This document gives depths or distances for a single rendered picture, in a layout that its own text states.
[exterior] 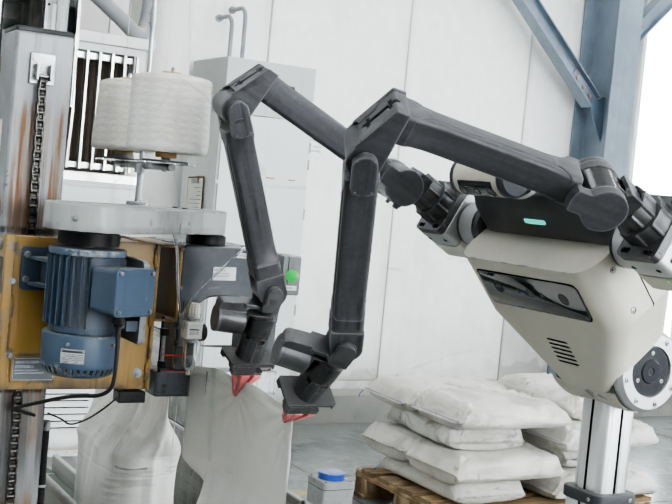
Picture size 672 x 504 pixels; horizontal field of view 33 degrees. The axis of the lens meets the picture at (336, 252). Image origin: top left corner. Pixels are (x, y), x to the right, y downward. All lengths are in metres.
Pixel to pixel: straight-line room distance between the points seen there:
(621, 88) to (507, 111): 0.80
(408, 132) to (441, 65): 5.98
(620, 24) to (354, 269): 6.43
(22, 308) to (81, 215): 0.30
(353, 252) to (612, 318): 0.50
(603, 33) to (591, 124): 0.64
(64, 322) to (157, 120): 0.43
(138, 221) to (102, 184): 3.03
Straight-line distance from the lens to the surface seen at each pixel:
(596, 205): 1.81
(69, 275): 2.22
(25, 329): 2.40
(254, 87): 2.15
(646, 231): 1.88
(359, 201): 1.78
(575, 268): 2.03
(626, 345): 2.12
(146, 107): 2.27
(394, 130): 1.70
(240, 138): 2.15
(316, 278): 7.23
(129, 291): 2.17
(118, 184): 5.30
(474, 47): 7.84
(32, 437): 2.51
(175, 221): 2.37
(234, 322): 2.28
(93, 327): 2.23
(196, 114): 2.27
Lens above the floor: 1.48
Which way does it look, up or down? 3 degrees down
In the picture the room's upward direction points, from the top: 5 degrees clockwise
